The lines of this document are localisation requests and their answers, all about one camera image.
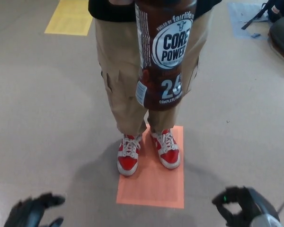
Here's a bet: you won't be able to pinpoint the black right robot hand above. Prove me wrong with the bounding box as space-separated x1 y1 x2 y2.
212 186 280 227

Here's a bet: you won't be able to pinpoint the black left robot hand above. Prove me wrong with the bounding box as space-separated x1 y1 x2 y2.
3 192 66 227

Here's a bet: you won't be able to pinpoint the brown protein shake bottle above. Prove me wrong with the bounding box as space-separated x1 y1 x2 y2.
134 0 196 112

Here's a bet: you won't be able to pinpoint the person's left red white sneaker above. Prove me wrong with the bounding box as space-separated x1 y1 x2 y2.
150 128 181 170

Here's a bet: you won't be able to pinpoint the person's red white sneaker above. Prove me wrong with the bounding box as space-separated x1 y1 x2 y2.
117 133 142 177
150 128 181 170

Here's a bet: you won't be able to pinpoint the person's right red white sneaker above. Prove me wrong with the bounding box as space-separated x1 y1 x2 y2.
117 133 142 177

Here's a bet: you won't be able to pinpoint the orange floor sheet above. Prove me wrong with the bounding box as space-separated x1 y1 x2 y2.
115 124 185 209

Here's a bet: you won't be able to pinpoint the khaki cargo trousers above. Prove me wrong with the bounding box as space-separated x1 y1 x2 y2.
91 4 215 136

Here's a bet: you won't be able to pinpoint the blue floor sheet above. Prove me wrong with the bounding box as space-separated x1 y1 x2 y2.
227 2 273 40

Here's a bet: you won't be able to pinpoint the yellow floor sheet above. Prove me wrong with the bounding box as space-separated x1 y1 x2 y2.
44 0 93 36

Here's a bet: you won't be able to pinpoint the black backpack with strap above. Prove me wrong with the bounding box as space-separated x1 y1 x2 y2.
241 0 284 30

